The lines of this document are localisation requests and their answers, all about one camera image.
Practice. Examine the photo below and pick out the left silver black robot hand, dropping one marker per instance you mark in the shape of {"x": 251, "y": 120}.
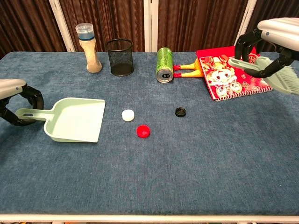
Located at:
{"x": 11, "y": 87}

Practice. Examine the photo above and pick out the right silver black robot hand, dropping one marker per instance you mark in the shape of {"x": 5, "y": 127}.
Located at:
{"x": 280, "y": 30}

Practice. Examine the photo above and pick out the mint green hand brush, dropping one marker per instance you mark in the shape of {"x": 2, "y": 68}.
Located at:
{"x": 280, "y": 81}

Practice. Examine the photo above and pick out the mint green plastic dustpan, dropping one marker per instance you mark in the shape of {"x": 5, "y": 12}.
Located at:
{"x": 74, "y": 121}

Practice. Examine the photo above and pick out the clear seasoning bottle blue band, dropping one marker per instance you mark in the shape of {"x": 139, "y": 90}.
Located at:
{"x": 93, "y": 56}

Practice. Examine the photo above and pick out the white bottle cap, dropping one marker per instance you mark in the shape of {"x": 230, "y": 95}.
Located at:
{"x": 128, "y": 115}

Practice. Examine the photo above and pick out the black bottle cap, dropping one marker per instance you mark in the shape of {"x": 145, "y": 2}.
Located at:
{"x": 180, "y": 112}

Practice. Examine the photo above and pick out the red bottle cap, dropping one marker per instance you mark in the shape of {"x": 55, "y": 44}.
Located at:
{"x": 143, "y": 131}

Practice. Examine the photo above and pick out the brown pleated curtain panel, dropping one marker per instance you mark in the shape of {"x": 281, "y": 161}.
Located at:
{"x": 198, "y": 23}
{"x": 278, "y": 9}
{"x": 112, "y": 18}
{"x": 25, "y": 25}

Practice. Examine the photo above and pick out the red spiral desk calendar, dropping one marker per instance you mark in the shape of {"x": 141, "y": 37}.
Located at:
{"x": 222, "y": 77}

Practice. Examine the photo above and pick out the yellow rubber chicken toy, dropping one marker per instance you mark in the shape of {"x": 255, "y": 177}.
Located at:
{"x": 189, "y": 74}

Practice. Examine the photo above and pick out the black mesh pen holder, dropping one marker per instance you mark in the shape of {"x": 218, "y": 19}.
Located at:
{"x": 120, "y": 58}

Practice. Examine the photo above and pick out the green drink can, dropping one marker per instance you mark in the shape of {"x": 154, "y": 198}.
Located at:
{"x": 165, "y": 63}

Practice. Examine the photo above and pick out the blue table cloth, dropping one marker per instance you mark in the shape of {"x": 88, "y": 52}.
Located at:
{"x": 149, "y": 175}

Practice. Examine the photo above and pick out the white screen frame post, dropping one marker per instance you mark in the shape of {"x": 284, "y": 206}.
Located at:
{"x": 151, "y": 25}
{"x": 61, "y": 25}
{"x": 245, "y": 21}

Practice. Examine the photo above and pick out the white table frame edge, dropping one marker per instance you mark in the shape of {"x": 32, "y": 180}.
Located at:
{"x": 149, "y": 218}

